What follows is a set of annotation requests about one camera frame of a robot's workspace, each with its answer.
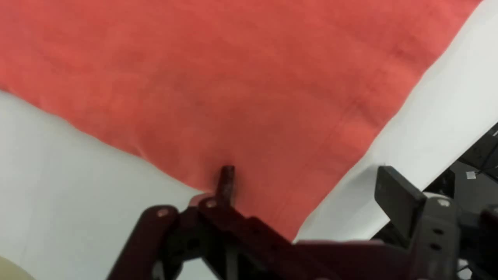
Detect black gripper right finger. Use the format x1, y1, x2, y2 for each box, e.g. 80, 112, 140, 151
372, 165, 464, 280

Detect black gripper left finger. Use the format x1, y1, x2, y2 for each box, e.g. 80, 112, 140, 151
106, 164, 293, 280

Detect coral red cloth shirt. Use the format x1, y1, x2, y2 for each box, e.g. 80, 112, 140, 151
0, 0, 484, 243

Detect cream plastic bowl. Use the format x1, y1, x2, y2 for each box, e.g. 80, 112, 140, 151
0, 252, 36, 280

